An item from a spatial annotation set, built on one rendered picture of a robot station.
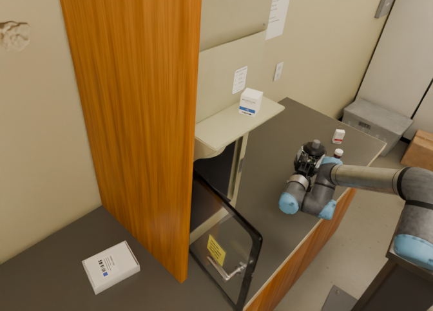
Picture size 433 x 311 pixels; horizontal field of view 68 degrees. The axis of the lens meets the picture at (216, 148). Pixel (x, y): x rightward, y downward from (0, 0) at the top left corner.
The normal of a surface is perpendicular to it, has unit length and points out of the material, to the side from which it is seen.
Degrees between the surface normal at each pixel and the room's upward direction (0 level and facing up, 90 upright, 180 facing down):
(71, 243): 0
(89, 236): 0
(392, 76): 90
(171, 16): 90
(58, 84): 90
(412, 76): 90
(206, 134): 0
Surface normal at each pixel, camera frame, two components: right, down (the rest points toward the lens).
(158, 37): -0.68, 0.41
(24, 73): 0.73, 0.47
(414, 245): -0.71, -0.29
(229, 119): 0.08, -0.78
